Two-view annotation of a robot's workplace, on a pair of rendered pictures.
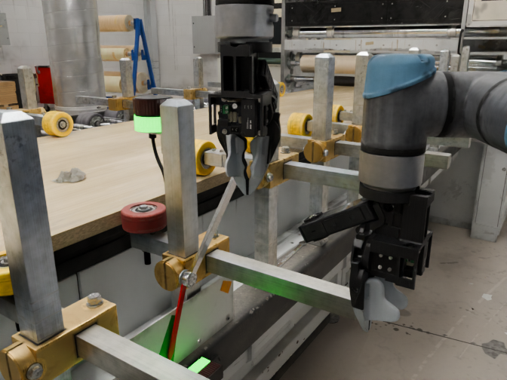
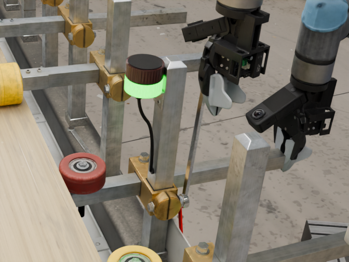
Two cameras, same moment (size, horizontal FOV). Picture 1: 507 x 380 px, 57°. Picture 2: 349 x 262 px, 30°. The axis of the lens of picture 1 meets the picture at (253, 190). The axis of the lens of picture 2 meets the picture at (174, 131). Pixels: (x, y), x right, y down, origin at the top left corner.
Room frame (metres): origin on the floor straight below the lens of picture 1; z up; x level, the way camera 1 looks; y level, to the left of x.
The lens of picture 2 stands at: (0.21, 0.92, 1.55)
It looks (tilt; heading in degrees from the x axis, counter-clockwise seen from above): 32 degrees down; 299
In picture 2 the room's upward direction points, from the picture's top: 7 degrees clockwise
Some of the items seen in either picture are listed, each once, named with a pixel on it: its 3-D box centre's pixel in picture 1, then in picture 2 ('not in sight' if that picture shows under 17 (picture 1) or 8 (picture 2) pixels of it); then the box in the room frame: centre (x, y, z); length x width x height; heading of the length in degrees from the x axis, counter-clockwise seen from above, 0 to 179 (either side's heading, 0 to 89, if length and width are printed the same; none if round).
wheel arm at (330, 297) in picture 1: (231, 267); (181, 176); (0.68, 0.04, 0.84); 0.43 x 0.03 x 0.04; 57
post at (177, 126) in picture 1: (183, 249); (159, 181); (0.68, 0.11, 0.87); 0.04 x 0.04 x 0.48; 57
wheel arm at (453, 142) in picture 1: (376, 131); not in sight; (1.32, -0.35, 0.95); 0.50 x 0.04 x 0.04; 57
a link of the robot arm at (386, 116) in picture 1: (399, 102); (322, 27); (0.54, -0.17, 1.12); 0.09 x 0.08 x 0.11; 87
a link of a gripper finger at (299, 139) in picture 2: (361, 275); (295, 138); (0.54, -0.14, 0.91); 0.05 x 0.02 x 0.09; 147
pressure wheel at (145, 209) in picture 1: (145, 234); (81, 189); (0.78, 0.20, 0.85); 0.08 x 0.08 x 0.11
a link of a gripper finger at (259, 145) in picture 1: (255, 167); (231, 93); (0.62, 0.00, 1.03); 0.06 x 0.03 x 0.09; 167
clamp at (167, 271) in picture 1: (192, 259); (152, 187); (0.70, 0.10, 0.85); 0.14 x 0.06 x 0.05; 147
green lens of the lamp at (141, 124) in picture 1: (154, 121); (143, 82); (0.71, 0.15, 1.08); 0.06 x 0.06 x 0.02
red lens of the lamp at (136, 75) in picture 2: (153, 105); (144, 68); (0.71, 0.15, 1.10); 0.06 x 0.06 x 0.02
